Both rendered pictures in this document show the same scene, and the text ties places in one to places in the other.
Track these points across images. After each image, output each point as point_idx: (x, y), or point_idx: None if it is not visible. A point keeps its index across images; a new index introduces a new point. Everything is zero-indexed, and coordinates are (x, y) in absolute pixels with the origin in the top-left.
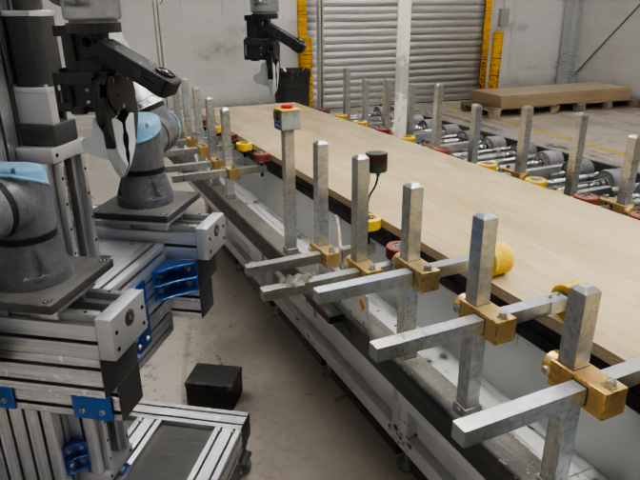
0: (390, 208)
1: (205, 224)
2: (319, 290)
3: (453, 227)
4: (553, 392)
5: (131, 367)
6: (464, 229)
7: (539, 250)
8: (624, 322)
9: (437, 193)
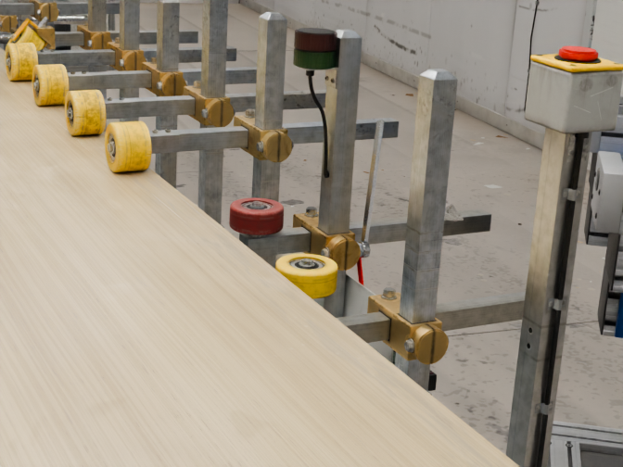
0: (237, 296)
1: (610, 157)
2: (390, 119)
3: (116, 238)
4: (197, 69)
5: (591, 192)
6: (97, 233)
7: (4, 191)
8: (30, 128)
9: (57, 343)
